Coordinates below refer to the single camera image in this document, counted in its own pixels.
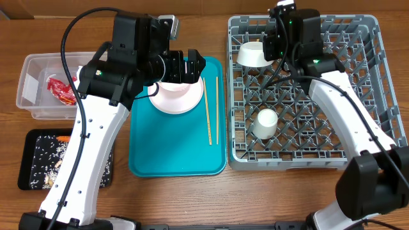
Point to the orange carrot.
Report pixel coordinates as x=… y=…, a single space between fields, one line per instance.
x=63 y=138

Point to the teal plastic tray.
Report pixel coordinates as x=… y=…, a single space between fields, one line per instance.
x=164 y=145

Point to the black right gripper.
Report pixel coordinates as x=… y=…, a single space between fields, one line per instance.
x=271 y=45

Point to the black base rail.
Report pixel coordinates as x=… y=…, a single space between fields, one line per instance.
x=280 y=225

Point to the white cup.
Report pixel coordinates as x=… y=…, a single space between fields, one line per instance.
x=265 y=125

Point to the red snack wrapper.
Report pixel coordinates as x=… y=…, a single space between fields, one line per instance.
x=63 y=92

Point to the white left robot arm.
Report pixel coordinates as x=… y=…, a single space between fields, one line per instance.
x=138 y=55

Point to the left wooden chopstick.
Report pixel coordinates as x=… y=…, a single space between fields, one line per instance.
x=207 y=113

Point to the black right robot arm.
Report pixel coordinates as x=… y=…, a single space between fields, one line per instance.
x=375 y=181

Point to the white bowl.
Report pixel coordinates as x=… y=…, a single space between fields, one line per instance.
x=251 y=54

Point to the clear plastic bin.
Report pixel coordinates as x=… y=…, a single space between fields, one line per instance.
x=32 y=92

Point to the pink bowl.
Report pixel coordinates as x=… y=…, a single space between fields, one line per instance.
x=173 y=88

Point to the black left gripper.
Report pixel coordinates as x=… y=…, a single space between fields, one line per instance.
x=176 y=74

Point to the grey dishwasher rack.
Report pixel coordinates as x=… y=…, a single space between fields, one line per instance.
x=304 y=137

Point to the pink plate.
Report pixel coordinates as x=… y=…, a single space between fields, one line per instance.
x=178 y=104

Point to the black tray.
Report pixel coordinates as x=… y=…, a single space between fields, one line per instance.
x=42 y=158

